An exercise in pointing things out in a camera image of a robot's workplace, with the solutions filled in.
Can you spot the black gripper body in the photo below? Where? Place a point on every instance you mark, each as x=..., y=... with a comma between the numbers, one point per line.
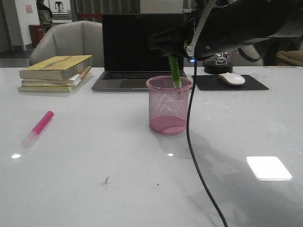
x=180, y=40

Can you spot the green highlighter pen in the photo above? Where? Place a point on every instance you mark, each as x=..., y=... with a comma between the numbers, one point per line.
x=175, y=71

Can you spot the pink highlighter pen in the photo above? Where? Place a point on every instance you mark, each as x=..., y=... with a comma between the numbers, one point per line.
x=35, y=132

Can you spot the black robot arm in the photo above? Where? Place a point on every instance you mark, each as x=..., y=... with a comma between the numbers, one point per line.
x=209, y=29

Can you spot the pink mesh pen holder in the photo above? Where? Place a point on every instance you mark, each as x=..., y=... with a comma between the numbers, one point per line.
x=168, y=105

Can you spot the grey open laptop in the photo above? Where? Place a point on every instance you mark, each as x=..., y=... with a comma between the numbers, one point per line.
x=128, y=60

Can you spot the black mouse pad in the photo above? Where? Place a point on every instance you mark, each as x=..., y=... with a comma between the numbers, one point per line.
x=216, y=83

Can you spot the ferris wheel desk toy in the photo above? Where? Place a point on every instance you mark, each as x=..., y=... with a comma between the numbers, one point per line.
x=218, y=64

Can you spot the white computer mouse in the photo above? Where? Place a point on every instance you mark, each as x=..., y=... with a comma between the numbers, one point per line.
x=232, y=79

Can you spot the red barrier belt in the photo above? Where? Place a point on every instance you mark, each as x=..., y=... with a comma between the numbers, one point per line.
x=89, y=15

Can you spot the grey armchair left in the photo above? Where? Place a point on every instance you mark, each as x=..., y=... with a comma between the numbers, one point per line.
x=74, y=38

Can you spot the white middle book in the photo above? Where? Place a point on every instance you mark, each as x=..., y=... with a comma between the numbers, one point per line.
x=72, y=81

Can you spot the beige cushion at right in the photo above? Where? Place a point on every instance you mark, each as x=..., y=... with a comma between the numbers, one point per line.
x=290, y=58

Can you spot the seated person in background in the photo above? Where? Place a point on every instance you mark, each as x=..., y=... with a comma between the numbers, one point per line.
x=45, y=15

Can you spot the red bin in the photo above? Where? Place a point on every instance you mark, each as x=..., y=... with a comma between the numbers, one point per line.
x=36, y=34

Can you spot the yellow bottom book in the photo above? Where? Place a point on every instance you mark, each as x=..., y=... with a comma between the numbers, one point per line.
x=54, y=89

